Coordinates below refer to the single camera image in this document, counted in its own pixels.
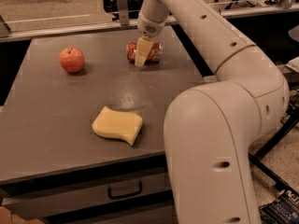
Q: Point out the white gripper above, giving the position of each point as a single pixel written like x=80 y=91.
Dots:
x=149 y=26

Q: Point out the red coke can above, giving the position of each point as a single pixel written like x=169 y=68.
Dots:
x=154 y=55

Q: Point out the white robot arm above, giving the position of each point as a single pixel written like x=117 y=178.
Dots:
x=208 y=129

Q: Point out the red apple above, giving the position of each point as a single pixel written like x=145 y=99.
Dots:
x=71 y=60

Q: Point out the yellow sponge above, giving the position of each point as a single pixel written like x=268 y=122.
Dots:
x=117 y=125

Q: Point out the grey drawer cabinet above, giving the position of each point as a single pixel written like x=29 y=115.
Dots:
x=46 y=135

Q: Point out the black tripod leg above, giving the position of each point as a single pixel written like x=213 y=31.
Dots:
x=288 y=125

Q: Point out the lower grey drawer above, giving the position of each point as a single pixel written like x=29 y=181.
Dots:
x=143 y=212

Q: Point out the blue chip bag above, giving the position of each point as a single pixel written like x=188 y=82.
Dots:
x=283 y=210

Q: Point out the left metal railing post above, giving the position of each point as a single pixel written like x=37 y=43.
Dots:
x=123 y=12

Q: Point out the black drawer handle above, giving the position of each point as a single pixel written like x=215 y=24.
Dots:
x=124 y=190

